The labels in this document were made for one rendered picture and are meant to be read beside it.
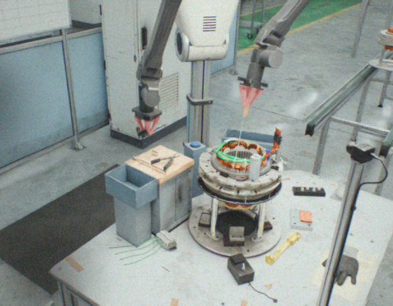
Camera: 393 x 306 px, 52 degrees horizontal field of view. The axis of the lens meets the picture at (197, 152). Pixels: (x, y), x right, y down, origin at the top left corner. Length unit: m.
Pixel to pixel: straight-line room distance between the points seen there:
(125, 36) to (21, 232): 1.79
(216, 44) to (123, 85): 2.12
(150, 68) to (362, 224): 1.12
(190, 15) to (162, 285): 1.05
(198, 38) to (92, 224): 1.71
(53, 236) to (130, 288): 1.56
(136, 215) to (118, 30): 2.42
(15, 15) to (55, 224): 1.54
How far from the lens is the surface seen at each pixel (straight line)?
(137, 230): 1.58
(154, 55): 1.40
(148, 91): 1.40
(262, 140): 1.89
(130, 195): 1.47
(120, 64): 3.78
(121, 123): 4.02
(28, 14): 3.44
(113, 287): 1.50
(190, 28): 1.75
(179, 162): 1.60
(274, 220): 1.78
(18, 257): 2.90
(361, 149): 1.11
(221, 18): 1.79
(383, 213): 2.02
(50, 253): 2.86
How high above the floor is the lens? 1.87
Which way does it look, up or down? 29 degrees down
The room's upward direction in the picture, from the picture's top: 2 degrees clockwise
